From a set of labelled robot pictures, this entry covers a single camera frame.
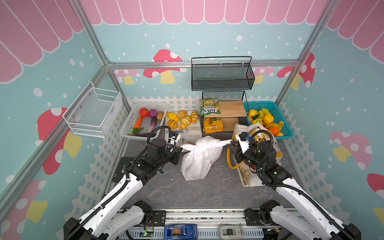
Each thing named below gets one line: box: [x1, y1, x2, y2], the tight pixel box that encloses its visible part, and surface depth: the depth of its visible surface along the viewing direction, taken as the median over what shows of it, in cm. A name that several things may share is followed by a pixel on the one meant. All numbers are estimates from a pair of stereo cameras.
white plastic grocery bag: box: [180, 135, 233, 181], surface depth 77 cm
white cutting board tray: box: [165, 111, 203, 145], surface depth 114 cm
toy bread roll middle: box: [177, 110, 188, 119], surface depth 118 cm
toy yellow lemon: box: [263, 114, 274, 124], surface depth 105 cm
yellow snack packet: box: [203, 117, 224, 134], surface depth 107 cm
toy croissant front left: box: [167, 120, 179, 129], surface depth 111 cm
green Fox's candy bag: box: [199, 99, 221, 116], surface depth 99 cm
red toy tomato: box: [139, 107, 150, 117], surface depth 116 cm
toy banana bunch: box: [252, 109, 270, 126], surface depth 108 cm
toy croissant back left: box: [166, 112, 180, 122], surface depth 118 cm
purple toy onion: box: [149, 109, 158, 118], surface depth 117 cm
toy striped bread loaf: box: [180, 115, 192, 130], surface depth 114 cm
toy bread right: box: [191, 110, 199, 124], surface depth 118 cm
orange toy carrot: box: [134, 116, 143, 130], surface depth 114 cm
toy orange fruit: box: [269, 126, 280, 136], surface depth 99 cm
